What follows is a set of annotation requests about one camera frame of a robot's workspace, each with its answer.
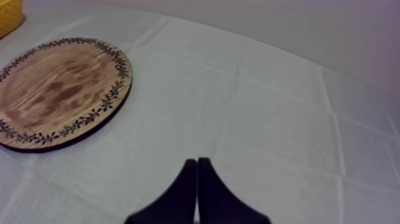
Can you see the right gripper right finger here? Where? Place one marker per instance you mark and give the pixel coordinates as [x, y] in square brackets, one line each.
[218, 203]

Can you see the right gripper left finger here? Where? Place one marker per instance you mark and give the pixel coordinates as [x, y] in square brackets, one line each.
[178, 203]

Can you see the round wooden board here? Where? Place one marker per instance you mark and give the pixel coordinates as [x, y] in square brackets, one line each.
[59, 94]

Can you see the yellow plastic basket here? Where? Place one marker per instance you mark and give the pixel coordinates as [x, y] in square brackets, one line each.
[8, 15]

